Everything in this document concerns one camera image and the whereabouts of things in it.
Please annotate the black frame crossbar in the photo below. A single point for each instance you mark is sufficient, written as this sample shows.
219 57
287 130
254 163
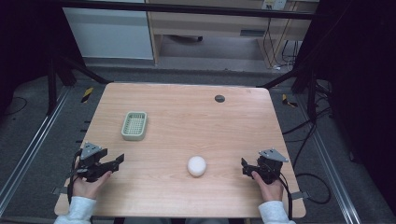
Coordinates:
186 8

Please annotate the metal floor rail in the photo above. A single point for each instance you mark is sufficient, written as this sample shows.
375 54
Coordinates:
333 174
31 152

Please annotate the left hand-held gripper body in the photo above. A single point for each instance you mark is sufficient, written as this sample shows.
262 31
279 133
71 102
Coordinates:
92 162

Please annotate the light wooden background desk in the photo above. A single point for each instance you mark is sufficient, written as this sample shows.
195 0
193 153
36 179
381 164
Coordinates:
205 23

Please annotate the person's right hand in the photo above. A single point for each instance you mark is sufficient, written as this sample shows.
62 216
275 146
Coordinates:
271 190

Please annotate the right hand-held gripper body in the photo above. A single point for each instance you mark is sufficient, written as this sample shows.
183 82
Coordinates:
269 165

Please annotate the green slotted soap dish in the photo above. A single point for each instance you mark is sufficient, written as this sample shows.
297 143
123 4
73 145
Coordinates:
134 125

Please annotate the white cabinet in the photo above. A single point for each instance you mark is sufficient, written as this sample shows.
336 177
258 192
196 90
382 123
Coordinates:
109 34

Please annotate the white round soap bar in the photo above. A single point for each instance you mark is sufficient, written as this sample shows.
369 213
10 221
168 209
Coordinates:
196 165

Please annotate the person's left hand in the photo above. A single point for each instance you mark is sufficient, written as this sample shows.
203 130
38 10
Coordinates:
89 186

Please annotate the yellow black floor tape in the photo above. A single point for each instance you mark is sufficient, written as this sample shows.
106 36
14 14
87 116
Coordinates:
87 95
288 101

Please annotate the dark round table grommet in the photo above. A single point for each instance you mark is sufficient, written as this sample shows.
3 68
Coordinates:
219 98

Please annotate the black frame stand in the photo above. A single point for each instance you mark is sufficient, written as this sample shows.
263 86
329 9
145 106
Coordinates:
311 93
52 87

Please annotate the white power strip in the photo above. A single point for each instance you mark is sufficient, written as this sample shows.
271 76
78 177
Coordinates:
274 4

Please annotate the grey table edge bracket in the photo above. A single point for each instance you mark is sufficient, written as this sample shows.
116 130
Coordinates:
59 190
299 195

